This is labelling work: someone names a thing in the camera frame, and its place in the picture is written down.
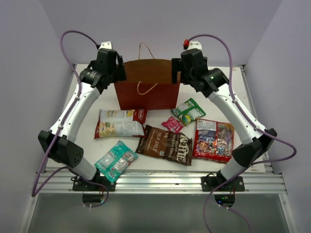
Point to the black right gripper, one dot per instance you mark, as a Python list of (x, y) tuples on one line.
[(178, 65)]

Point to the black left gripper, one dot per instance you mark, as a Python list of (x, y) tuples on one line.
[(120, 74)]

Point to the red paper bag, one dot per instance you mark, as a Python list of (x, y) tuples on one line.
[(150, 84)]

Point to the green snack packet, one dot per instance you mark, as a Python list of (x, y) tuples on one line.
[(188, 111)]

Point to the red white cassava chips bag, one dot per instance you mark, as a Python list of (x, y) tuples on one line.
[(121, 123)]

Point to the small pink candy packet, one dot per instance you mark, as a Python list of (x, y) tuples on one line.
[(173, 125)]

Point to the brown kettle chips bag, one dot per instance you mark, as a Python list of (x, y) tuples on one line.
[(161, 144)]

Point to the red mixed candy bag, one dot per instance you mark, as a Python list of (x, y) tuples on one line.
[(214, 141)]

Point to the teal mint candy bag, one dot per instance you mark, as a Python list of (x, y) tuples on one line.
[(115, 161)]

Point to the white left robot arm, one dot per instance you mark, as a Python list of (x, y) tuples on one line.
[(59, 141)]

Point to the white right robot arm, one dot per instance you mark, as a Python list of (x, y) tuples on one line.
[(214, 85)]

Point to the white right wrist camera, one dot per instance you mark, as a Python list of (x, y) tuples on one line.
[(190, 44)]

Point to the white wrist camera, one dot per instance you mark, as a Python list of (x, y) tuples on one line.
[(106, 45), (190, 44)]

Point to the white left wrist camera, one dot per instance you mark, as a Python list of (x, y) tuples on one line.
[(106, 45)]

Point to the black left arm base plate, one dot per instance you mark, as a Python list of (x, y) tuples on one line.
[(94, 185)]

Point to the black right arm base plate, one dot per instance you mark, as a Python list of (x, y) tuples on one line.
[(211, 182)]

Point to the aluminium frame rail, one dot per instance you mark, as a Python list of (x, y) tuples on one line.
[(152, 182)]

